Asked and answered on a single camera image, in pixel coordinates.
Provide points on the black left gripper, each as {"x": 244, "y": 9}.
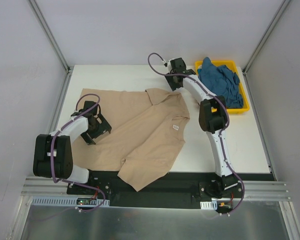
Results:
{"x": 97, "y": 130}

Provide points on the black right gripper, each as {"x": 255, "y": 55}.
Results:
{"x": 172, "y": 81}

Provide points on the beige t shirt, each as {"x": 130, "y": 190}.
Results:
{"x": 147, "y": 133}

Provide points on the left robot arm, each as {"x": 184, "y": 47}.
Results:
{"x": 53, "y": 155}

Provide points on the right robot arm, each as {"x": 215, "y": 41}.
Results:
{"x": 213, "y": 119}

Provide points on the blue t shirt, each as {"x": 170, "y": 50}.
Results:
{"x": 222, "y": 81}

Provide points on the yellow plastic bin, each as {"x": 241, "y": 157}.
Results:
{"x": 231, "y": 64}

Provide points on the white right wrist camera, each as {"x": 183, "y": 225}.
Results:
{"x": 167, "y": 63}

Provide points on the left white cable duct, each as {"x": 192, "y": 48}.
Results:
{"x": 56, "y": 201}

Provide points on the white cable duct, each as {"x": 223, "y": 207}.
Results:
{"x": 208, "y": 205}
{"x": 56, "y": 201}

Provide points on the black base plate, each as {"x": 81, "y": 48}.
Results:
{"x": 175, "y": 190}

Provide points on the right white cable duct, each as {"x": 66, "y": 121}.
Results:
{"x": 208, "y": 205}

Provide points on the aluminium front rail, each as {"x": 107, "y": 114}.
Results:
{"x": 251, "y": 187}

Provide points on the right aluminium frame post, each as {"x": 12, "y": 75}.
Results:
{"x": 267, "y": 34}

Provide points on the aluminium frame post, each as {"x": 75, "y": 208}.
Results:
{"x": 267, "y": 34}
{"x": 49, "y": 34}

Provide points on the left aluminium frame post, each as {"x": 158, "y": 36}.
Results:
{"x": 49, "y": 34}

